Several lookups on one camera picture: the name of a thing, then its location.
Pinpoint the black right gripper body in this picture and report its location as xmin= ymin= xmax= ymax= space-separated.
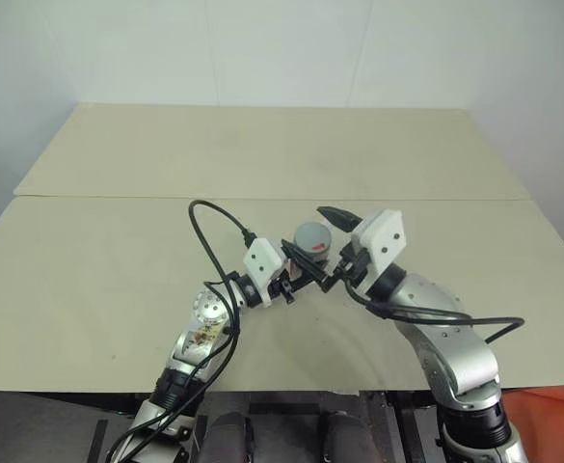
xmin=339 ymin=242 xmax=373 ymax=291

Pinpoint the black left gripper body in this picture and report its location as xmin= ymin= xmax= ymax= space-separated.
xmin=269 ymin=268 xmax=297 ymax=306

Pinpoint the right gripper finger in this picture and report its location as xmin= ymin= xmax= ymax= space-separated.
xmin=315 ymin=205 xmax=363 ymax=235
xmin=280 ymin=239 xmax=351 ymax=294

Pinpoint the clear jar with red label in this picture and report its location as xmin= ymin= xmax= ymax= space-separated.
xmin=284 ymin=253 xmax=334 ymax=288

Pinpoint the small grey can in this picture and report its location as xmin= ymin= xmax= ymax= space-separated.
xmin=292 ymin=220 xmax=335 ymax=262

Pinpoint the dark rounded shape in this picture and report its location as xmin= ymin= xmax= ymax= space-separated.
xmin=202 ymin=411 xmax=256 ymax=463
xmin=320 ymin=411 xmax=372 ymax=463

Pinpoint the orange cloth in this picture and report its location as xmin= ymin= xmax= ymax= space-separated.
xmin=500 ymin=383 xmax=564 ymax=463

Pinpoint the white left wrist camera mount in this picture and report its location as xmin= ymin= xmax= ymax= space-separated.
xmin=241 ymin=237 xmax=285 ymax=309

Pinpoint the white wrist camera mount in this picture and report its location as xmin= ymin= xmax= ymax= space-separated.
xmin=241 ymin=237 xmax=285 ymax=309
xmin=350 ymin=209 xmax=407 ymax=293

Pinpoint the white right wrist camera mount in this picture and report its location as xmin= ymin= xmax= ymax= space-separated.
xmin=350 ymin=209 xmax=407 ymax=293

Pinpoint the black table frame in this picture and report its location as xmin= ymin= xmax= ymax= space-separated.
xmin=20 ymin=388 xmax=437 ymax=417

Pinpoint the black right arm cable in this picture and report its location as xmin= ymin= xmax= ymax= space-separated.
xmin=343 ymin=279 xmax=527 ymax=344

